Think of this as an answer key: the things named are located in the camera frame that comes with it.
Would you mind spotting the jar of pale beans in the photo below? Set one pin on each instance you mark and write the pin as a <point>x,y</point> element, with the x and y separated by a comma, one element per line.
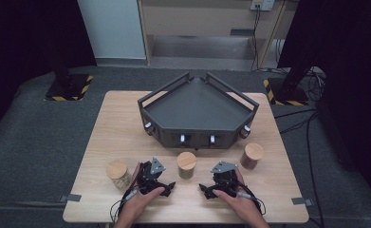
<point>118,169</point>

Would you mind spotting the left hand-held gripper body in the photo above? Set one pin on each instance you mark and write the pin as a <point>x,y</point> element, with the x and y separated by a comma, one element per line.
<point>148,177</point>

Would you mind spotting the white panel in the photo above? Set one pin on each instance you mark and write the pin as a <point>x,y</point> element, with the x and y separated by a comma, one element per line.
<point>112,28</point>

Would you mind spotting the jar of reddish-brown contents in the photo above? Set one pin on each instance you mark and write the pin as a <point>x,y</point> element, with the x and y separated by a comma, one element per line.
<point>253,151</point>

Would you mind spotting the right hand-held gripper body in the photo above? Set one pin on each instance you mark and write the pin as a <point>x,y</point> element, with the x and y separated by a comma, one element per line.
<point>225,180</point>

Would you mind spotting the grey strip on shelf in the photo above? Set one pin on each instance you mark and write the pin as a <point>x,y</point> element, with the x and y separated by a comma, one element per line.
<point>241,32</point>

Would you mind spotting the person's left hand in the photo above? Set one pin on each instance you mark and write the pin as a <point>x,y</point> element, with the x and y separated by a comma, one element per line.
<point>135,205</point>

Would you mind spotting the black stand with striped base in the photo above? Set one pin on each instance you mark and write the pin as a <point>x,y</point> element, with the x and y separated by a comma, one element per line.
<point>67,87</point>
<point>289,95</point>

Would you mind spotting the person's right hand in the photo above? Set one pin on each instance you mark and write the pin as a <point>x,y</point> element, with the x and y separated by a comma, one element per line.
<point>243,205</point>

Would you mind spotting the dark curtain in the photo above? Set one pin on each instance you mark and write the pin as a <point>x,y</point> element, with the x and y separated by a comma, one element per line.
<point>22,47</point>
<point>357,79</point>

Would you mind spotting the white wall socket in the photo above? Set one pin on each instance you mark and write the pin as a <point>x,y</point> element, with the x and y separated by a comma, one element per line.
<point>262,4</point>

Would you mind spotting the black corner rack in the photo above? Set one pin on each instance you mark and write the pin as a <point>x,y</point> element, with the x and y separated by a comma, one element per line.
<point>199,107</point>

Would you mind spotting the grey table bracket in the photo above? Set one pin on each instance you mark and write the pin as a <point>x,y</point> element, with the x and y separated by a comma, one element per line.
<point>301,201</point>
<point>70,198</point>

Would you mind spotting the jar of olive contents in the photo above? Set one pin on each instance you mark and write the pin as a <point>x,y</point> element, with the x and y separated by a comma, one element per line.
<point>186,161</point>

